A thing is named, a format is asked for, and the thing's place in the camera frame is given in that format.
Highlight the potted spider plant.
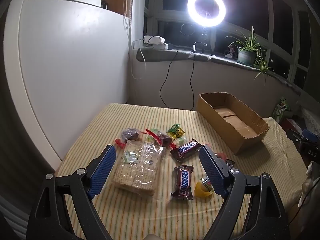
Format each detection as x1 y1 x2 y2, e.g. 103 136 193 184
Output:
225 26 275 80

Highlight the small figurine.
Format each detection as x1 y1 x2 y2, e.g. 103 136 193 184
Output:
225 44 238 59

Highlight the white lace cloth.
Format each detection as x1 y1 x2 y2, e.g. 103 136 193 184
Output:
301 107 320 130

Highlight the white power adapter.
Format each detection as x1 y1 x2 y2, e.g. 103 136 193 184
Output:
132 35 169 50

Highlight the white cabinet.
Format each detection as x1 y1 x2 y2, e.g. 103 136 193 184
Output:
4 0 132 165

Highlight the yellow jelly cup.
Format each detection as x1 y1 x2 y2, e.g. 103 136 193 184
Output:
194 177 215 199

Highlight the white cable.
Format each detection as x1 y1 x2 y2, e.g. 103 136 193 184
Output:
132 39 150 80

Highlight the brown chocolate bar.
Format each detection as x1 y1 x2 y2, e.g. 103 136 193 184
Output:
170 139 202 162
171 165 194 200

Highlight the black cable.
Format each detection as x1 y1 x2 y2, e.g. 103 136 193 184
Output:
159 41 204 111

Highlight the clear cracker packet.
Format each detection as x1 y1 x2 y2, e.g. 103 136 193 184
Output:
110 139 167 200

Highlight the small silver red packet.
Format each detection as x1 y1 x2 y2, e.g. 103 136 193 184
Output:
216 152 235 168

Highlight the white crumpled cloth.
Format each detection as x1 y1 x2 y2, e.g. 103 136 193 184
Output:
301 161 320 207

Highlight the brown cardboard box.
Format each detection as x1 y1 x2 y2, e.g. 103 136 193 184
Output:
196 92 270 155

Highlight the striped yellow tablecloth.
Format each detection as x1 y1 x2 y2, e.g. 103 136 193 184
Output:
55 102 308 240

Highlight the red box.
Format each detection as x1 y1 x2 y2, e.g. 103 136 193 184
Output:
280 117 303 136

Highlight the ring light on stand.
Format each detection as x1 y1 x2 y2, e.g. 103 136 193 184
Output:
187 0 227 55

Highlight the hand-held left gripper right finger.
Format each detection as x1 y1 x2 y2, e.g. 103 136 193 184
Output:
199 144 292 240

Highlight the clear red dried date packet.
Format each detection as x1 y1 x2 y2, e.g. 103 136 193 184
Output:
145 129 177 148
114 128 143 148

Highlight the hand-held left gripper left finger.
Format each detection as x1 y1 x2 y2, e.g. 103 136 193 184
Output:
26 144 117 240

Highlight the green snack bag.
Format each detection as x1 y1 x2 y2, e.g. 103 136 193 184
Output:
272 97 292 120

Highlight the white window frame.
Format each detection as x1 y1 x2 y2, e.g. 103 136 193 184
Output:
145 0 310 85

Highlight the green yellow candy wrapper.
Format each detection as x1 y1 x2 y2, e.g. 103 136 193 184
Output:
167 124 185 138

